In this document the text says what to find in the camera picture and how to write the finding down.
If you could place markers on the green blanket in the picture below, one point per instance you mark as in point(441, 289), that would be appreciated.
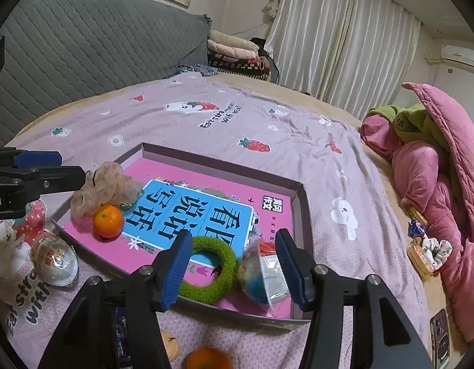
point(410, 121)

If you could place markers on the white curtain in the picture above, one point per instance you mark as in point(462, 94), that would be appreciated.
point(337, 38)

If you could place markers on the orange tangerine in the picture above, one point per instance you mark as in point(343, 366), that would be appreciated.
point(208, 359)
point(108, 221)

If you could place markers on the white floral scrunchie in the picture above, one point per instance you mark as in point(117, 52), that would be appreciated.
point(437, 248)

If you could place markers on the pink quilt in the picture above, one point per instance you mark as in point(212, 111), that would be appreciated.
point(421, 169)

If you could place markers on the blue candy wrapper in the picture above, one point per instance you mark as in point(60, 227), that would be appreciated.
point(417, 228)

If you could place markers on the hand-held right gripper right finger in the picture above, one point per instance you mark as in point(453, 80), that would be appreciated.
point(294, 273)

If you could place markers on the dark checkered folded blanket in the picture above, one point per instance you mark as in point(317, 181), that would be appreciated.
point(241, 67)

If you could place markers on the pink folded blanket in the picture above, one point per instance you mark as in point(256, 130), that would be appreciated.
point(233, 52)

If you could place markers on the pink and blue book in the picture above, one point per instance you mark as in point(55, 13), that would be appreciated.
point(206, 207)

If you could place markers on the blue snack packet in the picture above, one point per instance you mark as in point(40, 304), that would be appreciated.
point(119, 330)

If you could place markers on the smartphone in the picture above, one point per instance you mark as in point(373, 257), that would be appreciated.
point(440, 338)

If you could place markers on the beige organza scrunchie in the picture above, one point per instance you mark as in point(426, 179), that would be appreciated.
point(106, 182)

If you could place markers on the white air conditioner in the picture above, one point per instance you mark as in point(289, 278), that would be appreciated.
point(458, 57)

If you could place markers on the purple strawberry printed blanket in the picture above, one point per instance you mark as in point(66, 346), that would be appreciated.
point(221, 123)

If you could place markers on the grey quilted headboard cover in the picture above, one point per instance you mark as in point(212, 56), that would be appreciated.
point(87, 46)

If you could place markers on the plastic toy egg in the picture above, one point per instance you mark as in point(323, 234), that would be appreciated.
point(260, 276)
point(54, 259)

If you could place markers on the walnut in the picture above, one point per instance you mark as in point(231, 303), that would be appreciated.
point(171, 348)

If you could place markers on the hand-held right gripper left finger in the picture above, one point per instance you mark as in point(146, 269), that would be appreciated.
point(177, 273)

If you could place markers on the blue patterned cloth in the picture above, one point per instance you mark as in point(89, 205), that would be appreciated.
point(196, 70)

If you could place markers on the beige folded blanket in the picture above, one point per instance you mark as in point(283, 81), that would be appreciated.
point(229, 39)

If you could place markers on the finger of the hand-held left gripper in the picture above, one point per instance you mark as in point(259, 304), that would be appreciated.
point(40, 159)
point(56, 178)

